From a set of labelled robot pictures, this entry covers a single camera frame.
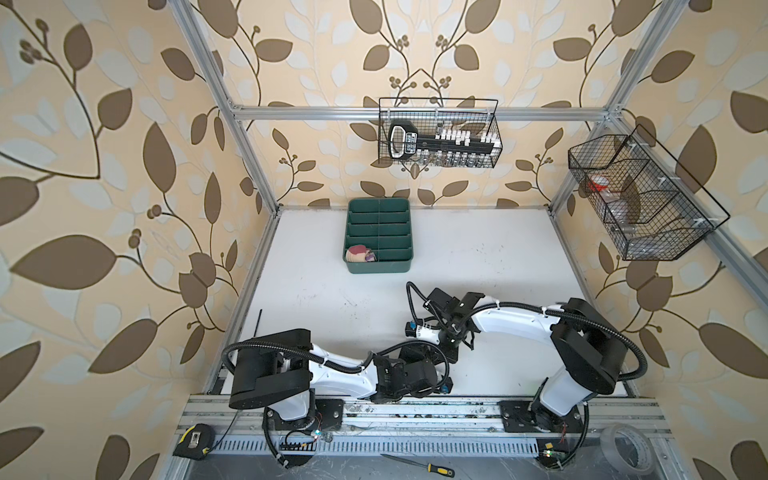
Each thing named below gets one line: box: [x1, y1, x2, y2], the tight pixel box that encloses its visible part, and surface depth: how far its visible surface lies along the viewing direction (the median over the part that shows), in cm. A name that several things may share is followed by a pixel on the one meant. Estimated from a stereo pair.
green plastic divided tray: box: [344, 198, 414, 274], surface depth 107 cm
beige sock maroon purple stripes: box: [345, 245, 377, 263], surface depth 98 cm
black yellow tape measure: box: [173, 424, 215, 460], surface depth 70 cm
